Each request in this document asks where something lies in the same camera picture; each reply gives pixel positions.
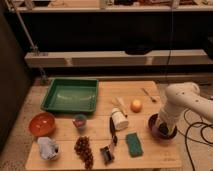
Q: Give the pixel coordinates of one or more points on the orange bowl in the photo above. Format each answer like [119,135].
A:
[42,124]

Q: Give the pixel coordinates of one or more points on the black handled brush tool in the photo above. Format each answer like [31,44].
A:
[107,152]

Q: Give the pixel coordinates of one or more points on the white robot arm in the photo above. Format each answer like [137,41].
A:
[179,97]

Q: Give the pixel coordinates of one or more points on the green plastic tray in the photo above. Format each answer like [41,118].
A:
[65,95]

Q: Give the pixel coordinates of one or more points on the white bottle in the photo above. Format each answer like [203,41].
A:
[119,120]

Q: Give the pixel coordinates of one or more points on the metal diagonal pole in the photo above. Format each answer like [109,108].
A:
[34,48]

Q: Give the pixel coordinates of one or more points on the white blue cloth toy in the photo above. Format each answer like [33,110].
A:
[48,148]

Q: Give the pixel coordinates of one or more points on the green sponge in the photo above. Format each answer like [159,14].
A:
[134,145]

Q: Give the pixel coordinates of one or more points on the brown grape bunch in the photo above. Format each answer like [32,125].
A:
[83,150]

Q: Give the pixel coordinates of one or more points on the white lower shelf beam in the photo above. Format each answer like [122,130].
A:
[117,58]

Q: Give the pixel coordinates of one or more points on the white upper shelf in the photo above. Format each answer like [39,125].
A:
[108,5]

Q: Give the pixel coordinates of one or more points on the small blue cup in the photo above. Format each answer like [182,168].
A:
[80,121]

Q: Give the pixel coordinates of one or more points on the purple bowl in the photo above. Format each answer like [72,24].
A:
[153,127]

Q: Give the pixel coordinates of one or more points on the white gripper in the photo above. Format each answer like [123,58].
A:
[168,114]

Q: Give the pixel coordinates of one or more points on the orange fruit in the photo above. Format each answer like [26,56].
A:
[136,106]

